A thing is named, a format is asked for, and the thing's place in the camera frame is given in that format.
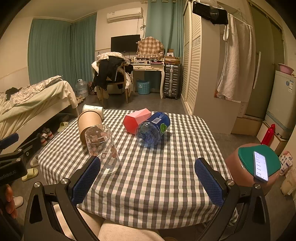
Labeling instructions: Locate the white patterned paper cup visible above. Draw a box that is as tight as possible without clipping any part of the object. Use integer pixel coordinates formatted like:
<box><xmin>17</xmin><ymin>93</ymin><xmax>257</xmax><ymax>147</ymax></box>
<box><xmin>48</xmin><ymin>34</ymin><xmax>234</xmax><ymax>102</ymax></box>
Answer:
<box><xmin>82</xmin><ymin>104</ymin><xmax>104</xmax><ymax>119</ymax></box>

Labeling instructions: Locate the plaid blanket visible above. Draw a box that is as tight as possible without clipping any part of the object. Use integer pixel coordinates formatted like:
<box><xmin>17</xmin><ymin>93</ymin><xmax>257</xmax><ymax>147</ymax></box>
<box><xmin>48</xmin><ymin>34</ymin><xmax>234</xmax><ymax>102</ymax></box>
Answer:
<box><xmin>137</xmin><ymin>36</ymin><xmax>165</xmax><ymax>59</ymax></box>

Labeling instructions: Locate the person's left hand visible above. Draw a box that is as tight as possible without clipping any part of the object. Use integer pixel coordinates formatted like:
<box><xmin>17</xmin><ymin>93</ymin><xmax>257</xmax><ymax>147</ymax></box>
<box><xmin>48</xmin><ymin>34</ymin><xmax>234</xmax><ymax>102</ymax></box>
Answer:
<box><xmin>4</xmin><ymin>184</ymin><xmax>18</xmax><ymax>219</ymax></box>

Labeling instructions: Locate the black hanging garment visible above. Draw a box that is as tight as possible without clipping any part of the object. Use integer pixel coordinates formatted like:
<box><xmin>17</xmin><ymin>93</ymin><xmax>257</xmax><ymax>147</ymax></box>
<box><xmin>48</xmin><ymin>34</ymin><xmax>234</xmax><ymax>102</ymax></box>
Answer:
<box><xmin>192</xmin><ymin>1</ymin><xmax>228</xmax><ymax>25</ymax></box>

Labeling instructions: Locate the black monitor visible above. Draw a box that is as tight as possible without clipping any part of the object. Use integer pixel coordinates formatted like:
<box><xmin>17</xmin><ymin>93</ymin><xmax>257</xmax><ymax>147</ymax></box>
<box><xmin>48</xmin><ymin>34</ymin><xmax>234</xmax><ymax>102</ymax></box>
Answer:
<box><xmin>111</xmin><ymin>35</ymin><xmax>140</xmax><ymax>52</ymax></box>

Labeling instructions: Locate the brown paper cup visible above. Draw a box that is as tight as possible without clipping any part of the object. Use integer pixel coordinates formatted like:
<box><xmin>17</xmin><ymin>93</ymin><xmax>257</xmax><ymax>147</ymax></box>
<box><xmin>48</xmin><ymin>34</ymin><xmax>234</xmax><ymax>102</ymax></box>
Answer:
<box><xmin>77</xmin><ymin>110</ymin><xmax>102</xmax><ymax>145</ymax></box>

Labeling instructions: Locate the white refrigerator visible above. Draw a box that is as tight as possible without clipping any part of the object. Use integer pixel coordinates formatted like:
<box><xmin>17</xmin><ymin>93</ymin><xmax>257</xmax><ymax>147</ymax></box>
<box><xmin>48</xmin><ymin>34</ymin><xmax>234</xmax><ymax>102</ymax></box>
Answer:
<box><xmin>265</xmin><ymin>71</ymin><xmax>295</xmax><ymax>139</ymax></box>

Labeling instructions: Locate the grey checkered tablecloth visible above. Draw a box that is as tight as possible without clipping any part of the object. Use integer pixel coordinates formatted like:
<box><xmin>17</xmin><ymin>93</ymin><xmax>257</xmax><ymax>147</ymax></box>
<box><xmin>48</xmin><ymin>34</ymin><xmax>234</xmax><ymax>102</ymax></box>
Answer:
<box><xmin>38</xmin><ymin>109</ymin><xmax>239</xmax><ymax>230</ymax></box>

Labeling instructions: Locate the teal curtain right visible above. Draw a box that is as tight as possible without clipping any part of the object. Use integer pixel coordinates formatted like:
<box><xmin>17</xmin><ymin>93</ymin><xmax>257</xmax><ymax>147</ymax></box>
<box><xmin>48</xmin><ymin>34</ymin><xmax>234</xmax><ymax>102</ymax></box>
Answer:
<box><xmin>145</xmin><ymin>1</ymin><xmax>184</xmax><ymax>58</ymax></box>

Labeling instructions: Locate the blue laundry basket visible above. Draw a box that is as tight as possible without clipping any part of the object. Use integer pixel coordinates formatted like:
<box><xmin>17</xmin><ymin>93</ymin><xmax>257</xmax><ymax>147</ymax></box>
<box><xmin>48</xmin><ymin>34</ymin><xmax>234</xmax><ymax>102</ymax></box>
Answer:
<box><xmin>137</xmin><ymin>80</ymin><xmax>150</xmax><ymax>95</ymax></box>

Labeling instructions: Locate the white louvered wardrobe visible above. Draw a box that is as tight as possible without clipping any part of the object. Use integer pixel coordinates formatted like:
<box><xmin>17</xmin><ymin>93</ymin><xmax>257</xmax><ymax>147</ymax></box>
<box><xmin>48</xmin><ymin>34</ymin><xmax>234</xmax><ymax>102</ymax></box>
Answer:
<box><xmin>181</xmin><ymin>1</ymin><xmax>240</xmax><ymax>134</ymax></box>

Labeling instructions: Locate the teal curtain left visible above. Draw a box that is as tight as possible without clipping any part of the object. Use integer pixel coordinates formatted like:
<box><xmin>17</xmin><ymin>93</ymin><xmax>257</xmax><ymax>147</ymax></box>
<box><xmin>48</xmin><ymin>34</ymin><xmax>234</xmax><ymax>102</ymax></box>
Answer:
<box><xmin>28</xmin><ymin>14</ymin><xmax>97</xmax><ymax>87</ymax></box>

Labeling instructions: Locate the white air conditioner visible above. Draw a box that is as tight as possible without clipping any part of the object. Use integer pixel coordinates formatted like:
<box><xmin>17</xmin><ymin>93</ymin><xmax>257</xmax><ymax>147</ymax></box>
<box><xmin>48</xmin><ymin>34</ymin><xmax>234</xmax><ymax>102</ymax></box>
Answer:
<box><xmin>106</xmin><ymin>7</ymin><xmax>144</xmax><ymax>23</ymax></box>

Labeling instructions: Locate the white desk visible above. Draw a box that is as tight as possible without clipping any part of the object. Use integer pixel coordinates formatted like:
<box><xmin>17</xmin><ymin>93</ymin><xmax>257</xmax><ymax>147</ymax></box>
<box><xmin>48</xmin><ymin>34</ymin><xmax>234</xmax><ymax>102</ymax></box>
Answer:
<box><xmin>131</xmin><ymin>62</ymin><xmax>166</xmax><ymax>100</ymax></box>

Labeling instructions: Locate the large clear water jug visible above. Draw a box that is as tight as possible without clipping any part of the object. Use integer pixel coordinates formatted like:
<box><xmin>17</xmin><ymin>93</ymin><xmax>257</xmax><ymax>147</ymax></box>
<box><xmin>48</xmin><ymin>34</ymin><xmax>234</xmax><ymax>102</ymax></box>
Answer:
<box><xmin>76</xmin><ymin>79</ymin><xmax>88</xmax><ymax>97</ymax></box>

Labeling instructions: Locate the teal curtain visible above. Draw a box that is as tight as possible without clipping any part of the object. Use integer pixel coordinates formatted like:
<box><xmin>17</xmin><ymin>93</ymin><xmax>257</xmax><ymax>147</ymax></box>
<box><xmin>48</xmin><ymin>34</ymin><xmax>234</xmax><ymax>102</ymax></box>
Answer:
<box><xmin>145</xmin><ymin>1</ymin><xmax>184</xmax><ymax>58</ymax></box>
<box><xmin>28</xmin><ymin>14</ymin><xmax>97</xmax><ymax>87</ymax></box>

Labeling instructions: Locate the wooden chair with clothes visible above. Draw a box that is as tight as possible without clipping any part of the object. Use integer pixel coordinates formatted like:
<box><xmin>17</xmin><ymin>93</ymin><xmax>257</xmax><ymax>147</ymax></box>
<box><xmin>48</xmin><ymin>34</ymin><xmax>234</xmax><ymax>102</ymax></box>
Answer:
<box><xmin>91</xmin><ymin>52</ymin><xmax>133</xmax><ymax>102</ymax></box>

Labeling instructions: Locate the green cushioned stool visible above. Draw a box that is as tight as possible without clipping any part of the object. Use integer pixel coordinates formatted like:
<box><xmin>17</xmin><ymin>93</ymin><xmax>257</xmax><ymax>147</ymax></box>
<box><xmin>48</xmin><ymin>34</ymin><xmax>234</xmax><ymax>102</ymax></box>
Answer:
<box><xmin>225</xmin><ymin>144</ymin><xmax>281</xmax><ymax>194</ymax></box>

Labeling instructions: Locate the red bottle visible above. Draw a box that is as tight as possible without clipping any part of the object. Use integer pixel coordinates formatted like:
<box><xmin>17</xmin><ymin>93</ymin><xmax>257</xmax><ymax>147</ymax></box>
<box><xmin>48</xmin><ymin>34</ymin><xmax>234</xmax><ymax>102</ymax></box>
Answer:
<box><xmin>261</xmin><ymin>123</ymin><xmax>275</xmax><ymax>146</ymax></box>

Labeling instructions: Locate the clear glass cup with prints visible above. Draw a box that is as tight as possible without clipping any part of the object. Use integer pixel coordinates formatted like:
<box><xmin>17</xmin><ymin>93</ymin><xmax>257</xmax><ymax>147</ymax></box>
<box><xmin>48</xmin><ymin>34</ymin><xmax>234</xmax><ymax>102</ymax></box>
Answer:
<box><xmin>85</xmin><ymin>125</ymin><xmax>120</xmax><ymax>175</ymax></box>

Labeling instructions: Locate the hanging white towel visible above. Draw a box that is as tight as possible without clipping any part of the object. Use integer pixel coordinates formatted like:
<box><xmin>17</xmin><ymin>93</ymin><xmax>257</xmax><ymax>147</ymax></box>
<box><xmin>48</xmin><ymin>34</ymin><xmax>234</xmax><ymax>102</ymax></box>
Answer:
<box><xmin>217</xmin><ymin>14</ymin><xmax>256</xmax><ymax>102</ymax></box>

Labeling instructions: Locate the bed with patterned bedding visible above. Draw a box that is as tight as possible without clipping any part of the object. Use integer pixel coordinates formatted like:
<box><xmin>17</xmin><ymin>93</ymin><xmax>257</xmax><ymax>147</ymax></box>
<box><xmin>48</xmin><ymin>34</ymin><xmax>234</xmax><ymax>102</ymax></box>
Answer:
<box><xmin>0</xmin><ymin>75</ymin><xmax>79</xmax><ymax>155</ymax></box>

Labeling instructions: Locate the green slipper near table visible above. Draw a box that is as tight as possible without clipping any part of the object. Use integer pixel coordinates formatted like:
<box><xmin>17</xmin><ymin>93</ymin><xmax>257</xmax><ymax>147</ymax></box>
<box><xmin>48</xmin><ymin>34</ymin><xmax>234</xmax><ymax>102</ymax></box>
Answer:
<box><xmin>21</xmin><ymin>168</ymin><xmax>39</xmax><ymax>182</ymax></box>

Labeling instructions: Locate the silver black suitcase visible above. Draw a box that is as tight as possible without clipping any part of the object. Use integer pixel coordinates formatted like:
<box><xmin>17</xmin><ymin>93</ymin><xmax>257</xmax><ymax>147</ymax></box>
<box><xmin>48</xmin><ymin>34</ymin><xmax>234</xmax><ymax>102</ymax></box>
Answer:
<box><xmin>163</xmin><ymin>64</ymin><xmax>181</xmax><ymax>99</ymax></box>

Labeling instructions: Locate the white slipper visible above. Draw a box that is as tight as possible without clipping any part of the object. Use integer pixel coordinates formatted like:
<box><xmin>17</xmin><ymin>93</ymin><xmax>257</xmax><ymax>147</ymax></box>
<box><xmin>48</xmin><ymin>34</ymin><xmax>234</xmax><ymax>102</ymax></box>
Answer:
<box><xmin>30</xmin><ymin>155</ymin><xmax>39</xmax><ymax>168</ymax></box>

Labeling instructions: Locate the smartphone with lit screen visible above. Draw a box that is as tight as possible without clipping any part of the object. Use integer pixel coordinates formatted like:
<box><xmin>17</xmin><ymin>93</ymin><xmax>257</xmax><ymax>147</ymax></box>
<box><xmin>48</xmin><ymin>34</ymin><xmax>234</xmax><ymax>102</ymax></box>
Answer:
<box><xmin>253</xmin><ymin>151</ymin><xmax>268</xmax><ymax>182</ymax></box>

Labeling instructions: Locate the green slipper under bed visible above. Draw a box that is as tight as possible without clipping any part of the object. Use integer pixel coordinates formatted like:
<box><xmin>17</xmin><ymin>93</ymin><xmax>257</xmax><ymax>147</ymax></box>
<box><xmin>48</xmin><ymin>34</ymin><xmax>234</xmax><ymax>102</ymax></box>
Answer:
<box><xmin>57</xmin><ymin>121</ymin><xmax>68</xmax><ymax>133</ymax></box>

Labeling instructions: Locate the pink hexagonal cup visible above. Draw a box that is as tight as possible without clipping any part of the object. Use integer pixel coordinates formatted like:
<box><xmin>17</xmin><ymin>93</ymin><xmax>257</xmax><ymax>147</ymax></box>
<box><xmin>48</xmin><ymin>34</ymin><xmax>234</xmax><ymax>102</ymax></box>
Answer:
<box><xmin>123</xmin><ymin>108</ymin><xmax>152</xmax><ymax>135</ymax></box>

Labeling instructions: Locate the blue plastic water bottle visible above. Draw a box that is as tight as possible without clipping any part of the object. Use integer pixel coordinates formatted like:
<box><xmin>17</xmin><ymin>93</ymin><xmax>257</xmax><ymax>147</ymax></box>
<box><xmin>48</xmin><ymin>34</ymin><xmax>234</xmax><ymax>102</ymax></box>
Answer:
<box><xmin>135</xmin><ymin>111</ymin><xmax>171</xmax><ymax>148</ymax></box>

